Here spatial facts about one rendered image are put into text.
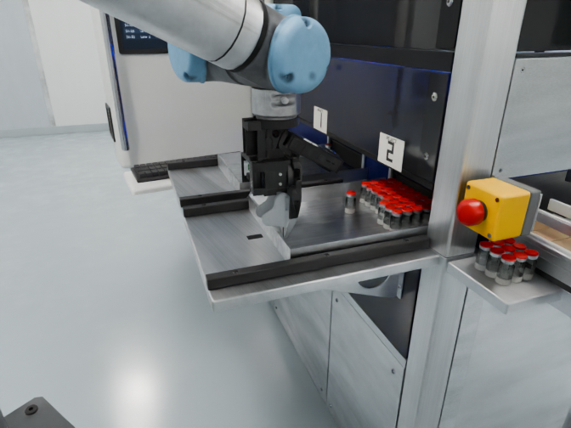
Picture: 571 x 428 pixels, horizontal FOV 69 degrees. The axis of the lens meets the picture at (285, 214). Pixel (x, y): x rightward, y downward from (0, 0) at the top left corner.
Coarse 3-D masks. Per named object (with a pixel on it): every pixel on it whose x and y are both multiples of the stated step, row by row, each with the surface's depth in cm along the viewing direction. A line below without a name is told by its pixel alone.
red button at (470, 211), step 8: (464, 200) 61; (472, 200) 60; (456, 208) 62; (464, 208) 60; (472, 208) 59; (480, 208) 60; (464, 216) 61; (472, 216) 60; (480, 216) 60; (464, 224) 61; (472, 224) 60
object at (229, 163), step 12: (324, 144) 129; (228, 156) 120; (240, 156) 121; (300, 156) 128; (228, 168) 107; (240, 168) 118; (312, 168) 118; (360, 168) 107; (240, 180) 108; (312, 180) 103; (348, 180) 107; (360, 180) 108
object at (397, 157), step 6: (384, 138) 84; (390, 138) 82; (396, 138) 80; (384, 144) 84; (390, 144) 82; (396, 144) 80; (402, 144) 78; (384, 150) 84; (396, 150) 80; (402, 150) 79; (378, 156) 87; (384, 156) 85; (390, 156) 83; (396, 156) 81; (402, 156) 79; (384, 162) 85; (390, 162) 83; (396, 162) 81; (402, 162) 79; (396, 168) 81
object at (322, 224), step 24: (312, 192) 95; (336, 192) 97; (312, 216) 88; (336, 216) 88; (360, 216) 88; (288, 240) 77; (312, 240) 77; (336, 240) 70; (360, 240) 72; (384, 240) 74
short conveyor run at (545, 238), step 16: (560, 208) 71; (544, 224) 73; (560, 224) 65; (528, 240) 68; (544, 240) 66; (560, 240) 67; (544, 256) 66; (560, 256) 63; (544, 272) 66; (560, 272) 63; (560, 304) 64
